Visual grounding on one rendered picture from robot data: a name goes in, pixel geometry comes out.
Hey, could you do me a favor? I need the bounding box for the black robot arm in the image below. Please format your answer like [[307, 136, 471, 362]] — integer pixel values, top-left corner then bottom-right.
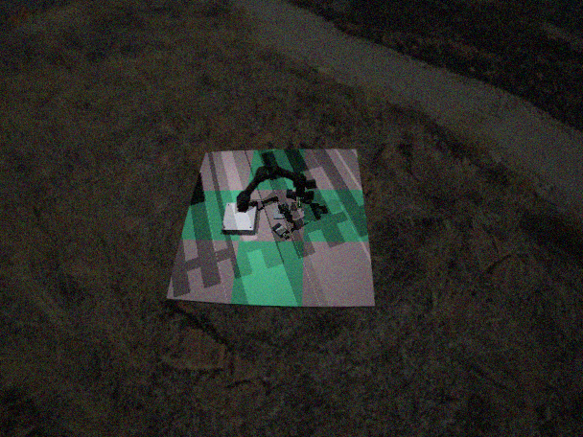
[[237, 166, 316, 213]]

